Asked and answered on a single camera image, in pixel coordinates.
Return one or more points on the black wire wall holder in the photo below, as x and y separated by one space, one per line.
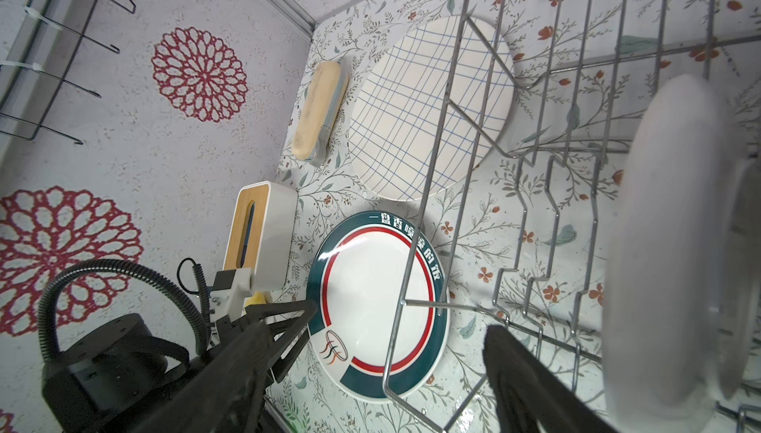
37 65

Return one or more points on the silver wire dish rack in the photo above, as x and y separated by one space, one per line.
558 155

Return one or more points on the cream plate blue grid lines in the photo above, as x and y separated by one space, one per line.
428 109

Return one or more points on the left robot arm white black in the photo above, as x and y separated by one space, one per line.
122 378

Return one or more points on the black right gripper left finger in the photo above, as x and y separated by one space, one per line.
227 396

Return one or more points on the white plate green red rim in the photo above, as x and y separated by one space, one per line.
355 281

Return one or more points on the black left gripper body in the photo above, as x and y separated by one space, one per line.
227 295

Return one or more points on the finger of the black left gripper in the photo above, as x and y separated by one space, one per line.
286 333

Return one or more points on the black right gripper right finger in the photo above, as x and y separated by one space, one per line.
528 397

